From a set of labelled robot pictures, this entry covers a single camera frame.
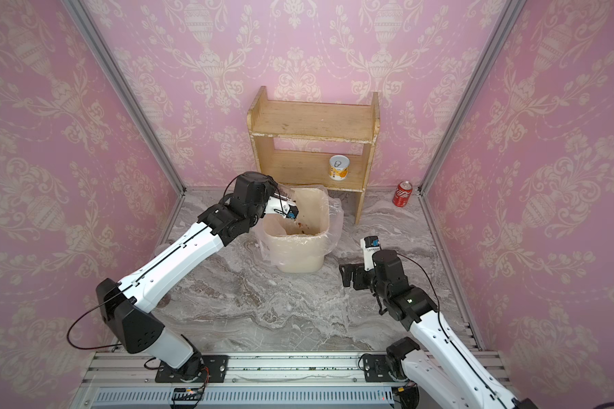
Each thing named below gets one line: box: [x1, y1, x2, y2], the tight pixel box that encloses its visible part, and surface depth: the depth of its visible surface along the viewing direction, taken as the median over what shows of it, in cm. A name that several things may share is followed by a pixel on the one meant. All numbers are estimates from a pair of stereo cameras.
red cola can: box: [392, 180, 413, 208], surface depth 111 cm
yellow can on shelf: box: [329, 154, 351, 181], surface depth 94 cm
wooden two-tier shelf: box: [246, 86, 382, 225], surface depth 86 cm
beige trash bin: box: [260, 187, 330, 274], surface depth 78 cm
